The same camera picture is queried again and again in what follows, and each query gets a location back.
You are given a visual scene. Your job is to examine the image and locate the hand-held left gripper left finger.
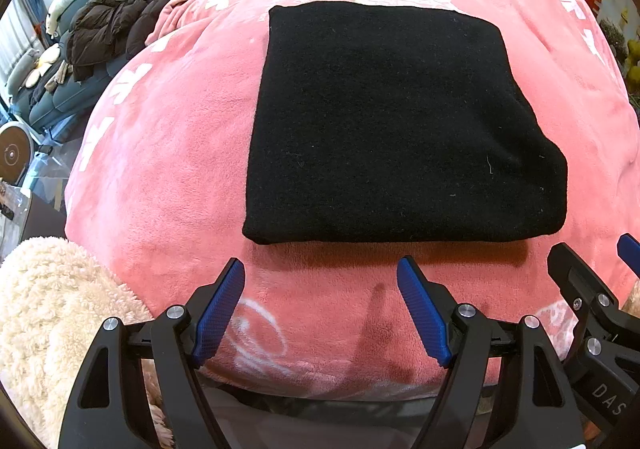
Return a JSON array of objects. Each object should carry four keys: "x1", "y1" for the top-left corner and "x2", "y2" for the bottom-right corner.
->
[{"x1": 57, "y1": 257, "x2": 246, "y2": 449}]

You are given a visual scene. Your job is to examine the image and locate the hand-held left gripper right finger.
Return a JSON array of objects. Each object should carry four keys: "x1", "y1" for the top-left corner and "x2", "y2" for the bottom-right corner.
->
[{"x1": 396, "y1": 255, "x2": 586, "y2": 449}]

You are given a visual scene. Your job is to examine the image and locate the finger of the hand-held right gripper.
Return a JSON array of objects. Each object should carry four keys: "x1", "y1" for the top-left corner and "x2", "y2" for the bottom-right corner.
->
[
  {"x1": 617, "y1": 232, "x2": 640, "y2": 276},
  {"x1": 547, "y1": 242, "x2": 640, "y2": 371}
]

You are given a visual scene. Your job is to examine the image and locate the black knit garment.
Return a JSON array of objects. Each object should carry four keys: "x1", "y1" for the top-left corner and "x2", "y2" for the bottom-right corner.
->
[{"x1": 242, "y1": 1, "x2": 569, "y2": 245}]

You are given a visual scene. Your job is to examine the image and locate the pink printed fleece blanket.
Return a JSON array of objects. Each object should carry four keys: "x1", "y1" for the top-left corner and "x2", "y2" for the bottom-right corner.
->
[{"x1": 65, "y1": 0, "x2": 640, "y2": 402}]

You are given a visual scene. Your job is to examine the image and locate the cream fluffy blanket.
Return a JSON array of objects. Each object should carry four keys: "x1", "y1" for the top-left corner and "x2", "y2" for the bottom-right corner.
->
[{"x1": 0, "y1": 236, "x2": 168, "y2": 449}]

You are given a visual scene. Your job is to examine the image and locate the potted plant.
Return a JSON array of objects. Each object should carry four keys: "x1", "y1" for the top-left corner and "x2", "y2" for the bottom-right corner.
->
[{"x1": 597, "y1": 18, "x2": 640, "y2": 110}]

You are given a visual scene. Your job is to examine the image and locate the round wooden disc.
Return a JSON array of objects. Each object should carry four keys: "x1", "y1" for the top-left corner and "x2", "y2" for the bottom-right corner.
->
[{"x1": 0, "y1": 121, "x2": 37, "y2": 186}]

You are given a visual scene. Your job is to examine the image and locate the blue sofa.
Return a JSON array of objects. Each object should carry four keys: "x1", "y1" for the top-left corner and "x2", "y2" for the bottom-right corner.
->
[{"x1": 6, "y1": 0, "x2": 128, "y2": 132}]

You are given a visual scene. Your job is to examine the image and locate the black puffer jacket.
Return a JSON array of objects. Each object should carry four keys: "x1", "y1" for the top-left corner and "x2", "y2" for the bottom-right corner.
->
[{"x1": 65, "y1": 0, "x2": 187, "y2": 82}]

